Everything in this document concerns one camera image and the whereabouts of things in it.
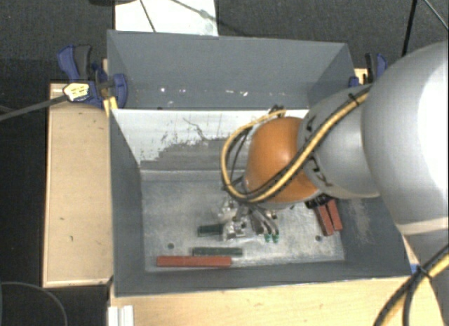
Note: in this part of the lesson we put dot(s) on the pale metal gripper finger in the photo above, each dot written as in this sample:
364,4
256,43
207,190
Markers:
234,231
226,209

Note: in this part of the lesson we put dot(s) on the dark green flat block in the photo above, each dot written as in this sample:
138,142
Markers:
217,251
209,230

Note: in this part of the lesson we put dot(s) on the grey metal bin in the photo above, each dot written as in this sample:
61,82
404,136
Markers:
182,198

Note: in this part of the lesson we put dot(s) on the pale wood flat board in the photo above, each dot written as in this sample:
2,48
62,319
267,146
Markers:
79,191

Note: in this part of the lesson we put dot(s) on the black cylinder on white bracket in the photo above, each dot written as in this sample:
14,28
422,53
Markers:
314,202

